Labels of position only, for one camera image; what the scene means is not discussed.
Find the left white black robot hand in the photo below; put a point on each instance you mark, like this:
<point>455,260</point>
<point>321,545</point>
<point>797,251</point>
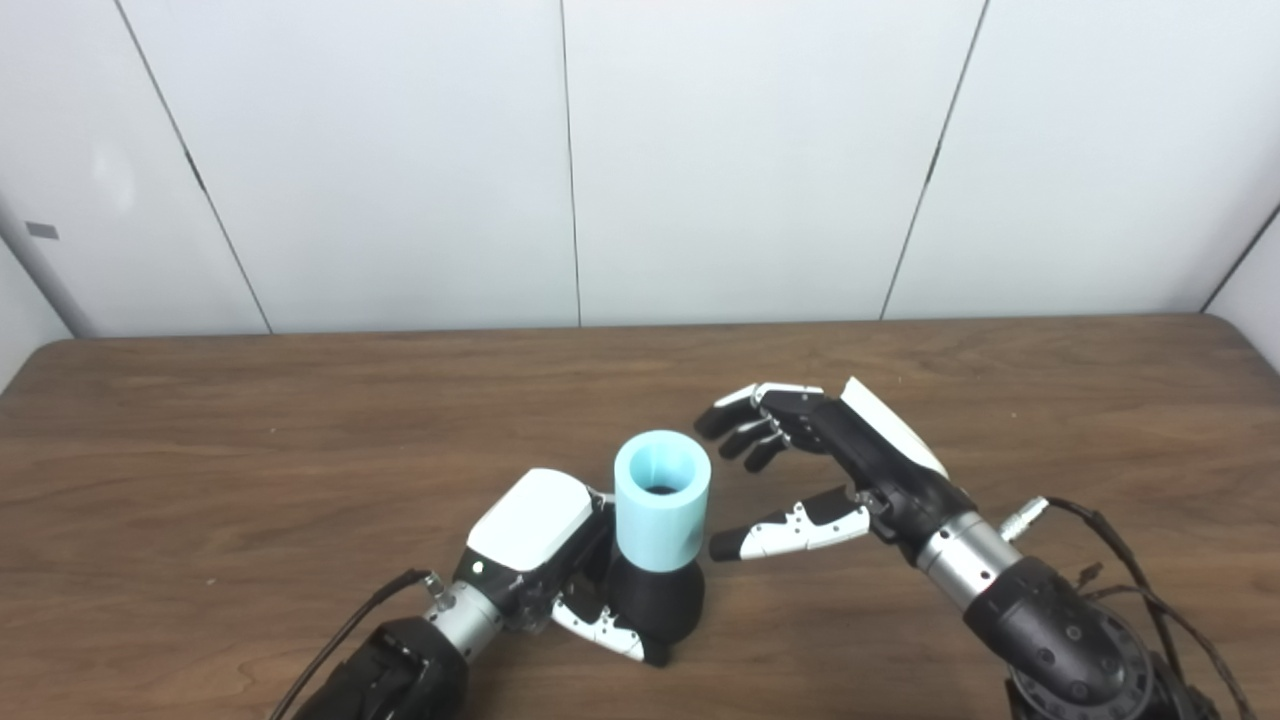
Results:
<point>530,520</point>

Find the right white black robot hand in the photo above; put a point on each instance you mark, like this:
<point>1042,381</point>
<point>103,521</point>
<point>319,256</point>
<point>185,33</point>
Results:
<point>880,460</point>

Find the black funnel-shaped nozzle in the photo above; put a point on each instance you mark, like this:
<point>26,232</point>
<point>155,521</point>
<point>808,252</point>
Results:
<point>660,605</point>

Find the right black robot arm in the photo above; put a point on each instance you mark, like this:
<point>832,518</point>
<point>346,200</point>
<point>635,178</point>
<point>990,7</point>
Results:
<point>1060,640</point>

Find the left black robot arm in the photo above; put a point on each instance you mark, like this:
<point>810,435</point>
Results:
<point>400,670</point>

